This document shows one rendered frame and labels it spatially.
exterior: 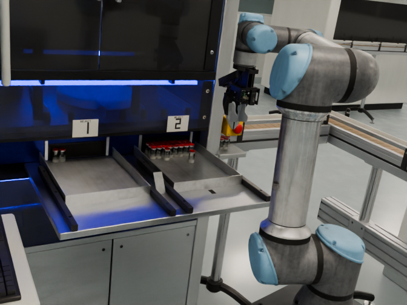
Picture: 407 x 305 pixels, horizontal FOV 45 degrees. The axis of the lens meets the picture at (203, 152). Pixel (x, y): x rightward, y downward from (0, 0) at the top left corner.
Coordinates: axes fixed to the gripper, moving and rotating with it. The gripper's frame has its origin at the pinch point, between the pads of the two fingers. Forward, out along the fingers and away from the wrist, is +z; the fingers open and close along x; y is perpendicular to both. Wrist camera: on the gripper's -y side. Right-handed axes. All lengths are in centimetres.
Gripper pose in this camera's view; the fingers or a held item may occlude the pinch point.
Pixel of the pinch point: (232, 124)
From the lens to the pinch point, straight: 158.9
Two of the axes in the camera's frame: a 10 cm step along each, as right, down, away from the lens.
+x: 8.7, -0.7, 5.0
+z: -1.2, 9.3, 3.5
